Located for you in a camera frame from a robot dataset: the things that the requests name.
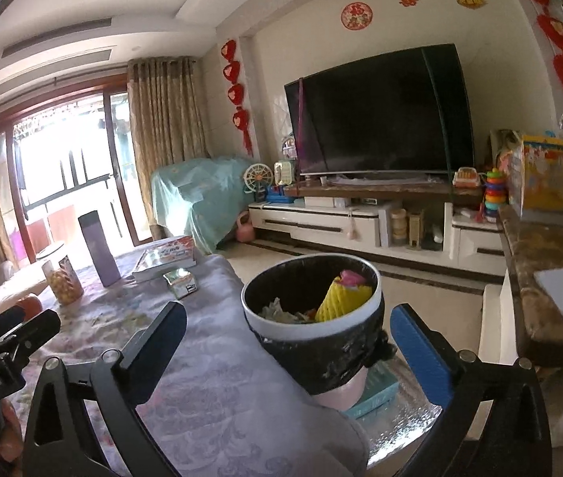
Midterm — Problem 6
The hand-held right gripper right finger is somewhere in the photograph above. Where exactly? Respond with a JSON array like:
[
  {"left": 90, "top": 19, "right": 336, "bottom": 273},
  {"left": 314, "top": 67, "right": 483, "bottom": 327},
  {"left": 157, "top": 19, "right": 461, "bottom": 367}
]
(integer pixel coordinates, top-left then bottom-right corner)
[{"left": 390, "top": 303, "right": 553, "bottom": 477}]

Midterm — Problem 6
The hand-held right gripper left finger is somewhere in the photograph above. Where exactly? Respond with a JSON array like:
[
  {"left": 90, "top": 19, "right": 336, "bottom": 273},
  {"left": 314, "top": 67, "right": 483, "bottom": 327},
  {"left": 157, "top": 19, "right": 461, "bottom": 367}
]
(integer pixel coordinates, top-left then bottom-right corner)
[{"left": 22, "top": 301, "right": 188, "bottom": 477}]

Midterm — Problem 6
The person's left hand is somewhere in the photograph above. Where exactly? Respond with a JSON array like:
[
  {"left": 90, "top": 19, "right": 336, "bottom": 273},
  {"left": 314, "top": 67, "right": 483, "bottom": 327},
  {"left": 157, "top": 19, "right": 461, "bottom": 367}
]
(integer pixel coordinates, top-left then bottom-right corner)
[{"left": 0, "top": 400, "right": 25, "bottom": 463}]

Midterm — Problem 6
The red apple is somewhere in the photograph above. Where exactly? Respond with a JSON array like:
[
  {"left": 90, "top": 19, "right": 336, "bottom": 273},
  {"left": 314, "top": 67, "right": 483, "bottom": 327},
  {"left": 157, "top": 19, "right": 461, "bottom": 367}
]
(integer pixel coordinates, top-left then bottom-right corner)
[{"left": 16, "top": 295, "right": 44, "bottom": 318}]

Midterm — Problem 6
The floral tablecloth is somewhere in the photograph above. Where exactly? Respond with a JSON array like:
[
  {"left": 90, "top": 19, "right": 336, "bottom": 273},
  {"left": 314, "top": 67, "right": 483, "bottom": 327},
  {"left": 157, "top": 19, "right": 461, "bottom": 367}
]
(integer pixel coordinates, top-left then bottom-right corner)
[{"left": 0, "top": 248, "right": 198, "bottom": 458}]

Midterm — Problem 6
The glass jar of snack balls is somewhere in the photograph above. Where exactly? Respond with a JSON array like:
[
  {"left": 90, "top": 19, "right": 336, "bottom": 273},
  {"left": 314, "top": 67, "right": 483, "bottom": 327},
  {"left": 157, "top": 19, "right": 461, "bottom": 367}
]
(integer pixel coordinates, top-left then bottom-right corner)
[{"left": 37, "top": 242, "right": 85, "bottom": 306}]

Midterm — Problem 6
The green printed packet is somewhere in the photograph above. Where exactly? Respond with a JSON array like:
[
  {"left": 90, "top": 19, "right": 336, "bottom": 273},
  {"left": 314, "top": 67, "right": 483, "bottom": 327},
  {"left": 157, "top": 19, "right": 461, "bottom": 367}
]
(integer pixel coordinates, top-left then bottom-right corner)
[{"left": 163, "top": 268, "right": 199, "bottom": 301}]

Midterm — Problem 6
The grey damask tablecloth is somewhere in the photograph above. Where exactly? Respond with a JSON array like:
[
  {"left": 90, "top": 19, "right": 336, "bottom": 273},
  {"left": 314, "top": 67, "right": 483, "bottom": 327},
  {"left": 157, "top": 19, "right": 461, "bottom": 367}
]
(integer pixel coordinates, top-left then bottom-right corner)
[{"left": 107, "top": 253, "right": 372, "bottom": 477}]

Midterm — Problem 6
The stack of picture books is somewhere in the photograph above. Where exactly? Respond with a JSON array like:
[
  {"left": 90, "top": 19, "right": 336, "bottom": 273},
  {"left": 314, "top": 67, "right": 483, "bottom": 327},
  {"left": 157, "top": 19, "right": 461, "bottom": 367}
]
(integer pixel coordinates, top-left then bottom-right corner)
[{"left": 131, "top": 236, "right": 197, "bottom": 281}]

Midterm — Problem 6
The silver foil mat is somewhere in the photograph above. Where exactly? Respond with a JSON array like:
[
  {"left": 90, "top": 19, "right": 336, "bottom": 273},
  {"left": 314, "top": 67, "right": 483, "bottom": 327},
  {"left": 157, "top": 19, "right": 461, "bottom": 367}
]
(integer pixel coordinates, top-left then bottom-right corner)
[{"left": 361, "top": 397, "right": 441, "bottom": 468}]

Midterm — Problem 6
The pink crumpled wrapper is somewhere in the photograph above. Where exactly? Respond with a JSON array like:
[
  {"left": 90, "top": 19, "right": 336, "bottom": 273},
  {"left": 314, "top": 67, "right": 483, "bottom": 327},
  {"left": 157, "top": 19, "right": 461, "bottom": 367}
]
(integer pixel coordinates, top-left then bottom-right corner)
[{"left": 338, "top": 269, "right": 372, "bottom": 291}]

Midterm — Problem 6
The purple thermos bottle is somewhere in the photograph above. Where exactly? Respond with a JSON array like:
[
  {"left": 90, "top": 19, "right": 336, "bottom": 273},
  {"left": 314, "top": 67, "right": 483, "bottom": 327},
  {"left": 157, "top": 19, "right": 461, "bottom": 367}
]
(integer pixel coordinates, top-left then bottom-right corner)
[{"left": 78, "top": 211, "right": 122, "bottom": 288}]

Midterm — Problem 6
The silver snack wrapper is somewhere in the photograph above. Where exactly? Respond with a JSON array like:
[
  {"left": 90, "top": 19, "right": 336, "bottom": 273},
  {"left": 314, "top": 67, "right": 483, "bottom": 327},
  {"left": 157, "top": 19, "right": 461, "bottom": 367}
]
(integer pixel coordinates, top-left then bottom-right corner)
[{"left": 259, "top": 298, "right": 317, "bottom": 321}]

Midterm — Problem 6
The pink toy kettle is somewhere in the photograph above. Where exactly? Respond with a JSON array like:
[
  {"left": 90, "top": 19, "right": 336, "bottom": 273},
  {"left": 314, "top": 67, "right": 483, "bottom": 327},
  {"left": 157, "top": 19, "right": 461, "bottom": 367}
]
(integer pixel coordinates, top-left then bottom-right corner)
[{"left": 236, "top": 210, "right": 255, "bottom": 242}]

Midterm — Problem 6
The teal cloth covered furniture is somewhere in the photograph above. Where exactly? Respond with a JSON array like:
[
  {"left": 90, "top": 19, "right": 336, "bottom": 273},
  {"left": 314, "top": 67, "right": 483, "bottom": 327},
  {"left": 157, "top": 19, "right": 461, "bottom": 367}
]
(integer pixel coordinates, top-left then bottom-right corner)
[{"left": 151, "top": 155, "right": 262, "bottom": 254}]

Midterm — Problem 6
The brown marble top cabinet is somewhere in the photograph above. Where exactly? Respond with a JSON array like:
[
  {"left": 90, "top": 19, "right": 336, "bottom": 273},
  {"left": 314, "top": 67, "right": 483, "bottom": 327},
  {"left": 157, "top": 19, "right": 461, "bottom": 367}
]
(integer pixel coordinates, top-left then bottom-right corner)
[{"left": 480, "top": 204, "right": 563, "bottom": 388}]

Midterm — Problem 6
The white television cabinet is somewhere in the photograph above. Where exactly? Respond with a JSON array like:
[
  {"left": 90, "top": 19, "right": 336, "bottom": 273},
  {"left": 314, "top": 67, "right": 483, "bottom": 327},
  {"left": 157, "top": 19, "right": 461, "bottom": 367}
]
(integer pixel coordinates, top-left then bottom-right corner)
[{"left": 248, "top": 199, "right": 508, "bottom": 276}]

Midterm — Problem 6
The wooden television riser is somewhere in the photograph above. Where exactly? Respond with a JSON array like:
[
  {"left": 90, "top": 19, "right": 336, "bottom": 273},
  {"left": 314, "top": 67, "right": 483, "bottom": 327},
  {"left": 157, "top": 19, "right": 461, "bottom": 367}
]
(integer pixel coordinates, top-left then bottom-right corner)
[{"left": 284, "top": 174, "right": 486, "bottom": 207}]

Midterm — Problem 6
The sliding glass balcony door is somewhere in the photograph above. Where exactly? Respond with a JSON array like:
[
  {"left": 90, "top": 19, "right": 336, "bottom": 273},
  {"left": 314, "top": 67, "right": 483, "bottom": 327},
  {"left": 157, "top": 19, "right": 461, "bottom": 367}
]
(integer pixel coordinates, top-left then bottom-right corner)
[{"left": 0, "top": 84, "right": 153, "bottom": 259}]

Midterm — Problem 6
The toy telephone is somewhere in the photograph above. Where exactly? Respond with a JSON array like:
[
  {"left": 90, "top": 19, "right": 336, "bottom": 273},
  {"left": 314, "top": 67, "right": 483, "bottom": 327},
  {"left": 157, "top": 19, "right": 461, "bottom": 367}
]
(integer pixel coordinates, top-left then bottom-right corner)
[{"left": 453, "top": 166, "right": 483, "bottom": 190}]

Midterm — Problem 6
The toy ferris wheel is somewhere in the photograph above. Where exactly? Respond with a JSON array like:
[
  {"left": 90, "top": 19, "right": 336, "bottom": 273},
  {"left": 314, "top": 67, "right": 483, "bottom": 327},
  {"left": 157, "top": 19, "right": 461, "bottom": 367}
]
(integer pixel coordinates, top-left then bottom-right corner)
[{"left": 243, "top": 163, "right": 275, "bottom": 204}]

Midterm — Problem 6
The blue plastic toy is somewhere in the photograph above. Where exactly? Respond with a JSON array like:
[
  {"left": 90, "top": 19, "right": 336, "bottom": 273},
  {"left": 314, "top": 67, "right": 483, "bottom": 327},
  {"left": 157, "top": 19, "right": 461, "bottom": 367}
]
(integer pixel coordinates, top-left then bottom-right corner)
[{"left": 266, "top": 184, "right": 295, "bottom": 204}]

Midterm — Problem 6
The yellow printed box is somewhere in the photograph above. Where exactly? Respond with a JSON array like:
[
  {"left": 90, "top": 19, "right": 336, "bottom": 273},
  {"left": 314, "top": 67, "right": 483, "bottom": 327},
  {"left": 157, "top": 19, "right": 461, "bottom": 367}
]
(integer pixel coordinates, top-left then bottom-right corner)
[{"left": 507, "top": 133, "right": 563, "bottom": 214}]

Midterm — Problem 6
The black flat television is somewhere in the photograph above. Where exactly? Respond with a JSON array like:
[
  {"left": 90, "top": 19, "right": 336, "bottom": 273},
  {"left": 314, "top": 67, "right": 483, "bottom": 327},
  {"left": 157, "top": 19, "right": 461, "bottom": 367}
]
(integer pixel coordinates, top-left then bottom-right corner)
[{"left": 284, "top": 44, "right": 476, "bottom": 177}]

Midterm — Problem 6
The red heart hanging decoration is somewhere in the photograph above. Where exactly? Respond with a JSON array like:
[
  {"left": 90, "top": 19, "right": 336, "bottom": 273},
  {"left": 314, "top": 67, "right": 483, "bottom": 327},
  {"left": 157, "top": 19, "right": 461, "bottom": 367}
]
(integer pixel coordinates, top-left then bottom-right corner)
[
  {"left": 503, "top": 0, "right": 563, "bottom": 115},
  {"left": 219, "top": 40, "right": 255, "bottom": 157}
]

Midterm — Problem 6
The ceiling air vent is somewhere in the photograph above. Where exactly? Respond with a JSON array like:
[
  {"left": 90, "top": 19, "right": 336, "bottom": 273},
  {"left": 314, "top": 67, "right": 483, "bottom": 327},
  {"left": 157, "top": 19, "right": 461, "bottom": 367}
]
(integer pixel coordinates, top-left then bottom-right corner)
[
  {"left": 0, "top": 48, "right": 113, "bottom": 99},
  {"left": 2, "top": 17, "right": 113, "bottom": 59}
]

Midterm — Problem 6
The stacking ring toy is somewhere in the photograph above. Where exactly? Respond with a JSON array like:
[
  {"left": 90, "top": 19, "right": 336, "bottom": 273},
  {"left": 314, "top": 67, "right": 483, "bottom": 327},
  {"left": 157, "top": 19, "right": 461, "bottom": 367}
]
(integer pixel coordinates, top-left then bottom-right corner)
[{"left": 483, "top": 168, "right": 508, "bottom": 217}]

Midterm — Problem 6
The round red wall decal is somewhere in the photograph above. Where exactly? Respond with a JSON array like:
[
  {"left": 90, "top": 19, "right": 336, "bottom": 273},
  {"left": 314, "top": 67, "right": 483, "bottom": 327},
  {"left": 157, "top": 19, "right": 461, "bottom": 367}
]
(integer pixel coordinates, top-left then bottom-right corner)
[{"left": 341, "top": 1, "right": 373, "bottom": 31}]

